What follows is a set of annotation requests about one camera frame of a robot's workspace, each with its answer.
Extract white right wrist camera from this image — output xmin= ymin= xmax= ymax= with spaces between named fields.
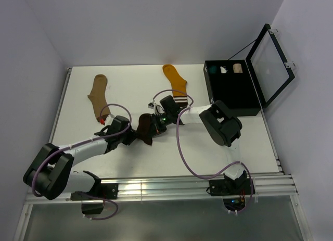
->
xmin=148 ymin=100 xmax=164 ymax=115

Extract beige rolled sock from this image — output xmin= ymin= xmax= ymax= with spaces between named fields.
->
xmin=233 ymin=64 xmax=243 ymax=73

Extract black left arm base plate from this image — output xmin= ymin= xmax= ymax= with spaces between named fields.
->
xmin=70 ymin=183 xmax=119 ymax=201

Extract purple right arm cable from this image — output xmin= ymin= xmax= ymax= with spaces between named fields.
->
xmin=152 ymin=89 xmax=257 ymax=215

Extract teal rolled sock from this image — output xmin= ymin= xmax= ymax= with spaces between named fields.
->
xmin=209 ymin=66 xmax=217 ymax=74

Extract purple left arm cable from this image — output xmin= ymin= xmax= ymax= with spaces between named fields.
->
xmin=31 ymin=103 xmax=133 ymax=197

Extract tan ribbed sock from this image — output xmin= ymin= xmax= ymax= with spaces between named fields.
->
xmin=87 ymin=74 xmax=110 ymax=125

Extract black storage box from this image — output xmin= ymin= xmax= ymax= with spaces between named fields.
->
xmin=203 ymin=60 xmax=261 ymax=117

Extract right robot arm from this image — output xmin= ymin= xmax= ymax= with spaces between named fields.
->
xmin=148 ymin=96 xmax=247 ymax=194

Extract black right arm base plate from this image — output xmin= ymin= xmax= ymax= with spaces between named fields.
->
xmin=206 ymin=179 xmax=255 ymax=196

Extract dark brown striped-cuff sock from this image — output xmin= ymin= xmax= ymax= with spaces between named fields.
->
xmin=136 ymin=113 xmax=152 ymax=146

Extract aluminium table edge rail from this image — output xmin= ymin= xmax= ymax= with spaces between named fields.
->
xmin=37 ymin=67 xmax=73 ymax=183

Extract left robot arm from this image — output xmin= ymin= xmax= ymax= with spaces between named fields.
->
xmin=23 ymin=116 xmax=136 ymax=200

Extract aluminium front frame rails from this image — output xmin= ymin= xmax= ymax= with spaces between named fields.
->
xmin=24 ymin=173 xmax=299 ymax=204

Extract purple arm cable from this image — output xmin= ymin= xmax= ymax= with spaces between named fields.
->
xmin=152 ymin=89 xmax=257 ymax=215
xmin=31 ymin=103 xmax=133 ymax=197

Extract white rolled sock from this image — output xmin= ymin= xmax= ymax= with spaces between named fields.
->
xmin=220 ymin=67 xmax=227 ymax=74

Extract mustard yellow striped-cuff sock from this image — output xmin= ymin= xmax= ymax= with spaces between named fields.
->
xmin=162 ymin=65 xmax=188 ymax=107

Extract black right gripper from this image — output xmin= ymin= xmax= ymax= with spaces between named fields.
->
xmin=147 ymin=112 xmax=173 ymax=139

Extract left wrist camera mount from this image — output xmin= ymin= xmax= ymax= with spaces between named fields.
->
xmin=99 ymin=114 xmax=115 ymax=125

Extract glass box lid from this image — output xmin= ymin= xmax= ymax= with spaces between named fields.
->
xmin=245 ymin=23 xmax=295 ymax=108

